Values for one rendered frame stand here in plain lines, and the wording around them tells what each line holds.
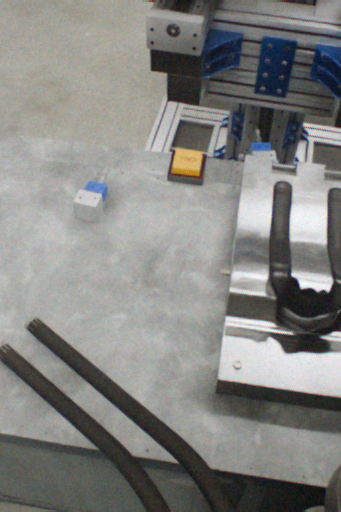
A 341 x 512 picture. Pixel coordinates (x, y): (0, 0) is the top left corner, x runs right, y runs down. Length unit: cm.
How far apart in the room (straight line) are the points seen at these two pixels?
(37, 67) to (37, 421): 224
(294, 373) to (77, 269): 47
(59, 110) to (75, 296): 172
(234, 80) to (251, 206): 58
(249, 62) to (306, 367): 89
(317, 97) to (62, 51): 173
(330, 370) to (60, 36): 254
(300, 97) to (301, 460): 101
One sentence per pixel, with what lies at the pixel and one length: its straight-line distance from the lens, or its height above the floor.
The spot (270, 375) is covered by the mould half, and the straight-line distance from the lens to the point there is 100.
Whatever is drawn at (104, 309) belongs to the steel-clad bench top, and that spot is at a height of 80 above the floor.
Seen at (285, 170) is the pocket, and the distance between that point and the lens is 127.
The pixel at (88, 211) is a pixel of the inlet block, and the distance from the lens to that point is 122.
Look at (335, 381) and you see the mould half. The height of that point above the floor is 86.
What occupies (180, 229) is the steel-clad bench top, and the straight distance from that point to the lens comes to 122.
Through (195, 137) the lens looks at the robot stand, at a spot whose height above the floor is 21.
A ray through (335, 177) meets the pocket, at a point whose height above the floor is 86.
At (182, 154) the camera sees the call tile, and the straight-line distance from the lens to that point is 132.
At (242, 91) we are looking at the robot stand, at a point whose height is 72.
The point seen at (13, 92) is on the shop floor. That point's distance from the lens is 291.
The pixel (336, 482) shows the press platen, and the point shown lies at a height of 128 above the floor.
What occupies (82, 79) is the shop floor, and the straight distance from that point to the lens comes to 292.
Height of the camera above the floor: 176
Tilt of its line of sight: 54 degrees down
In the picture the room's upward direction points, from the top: 1 degrees clockwise
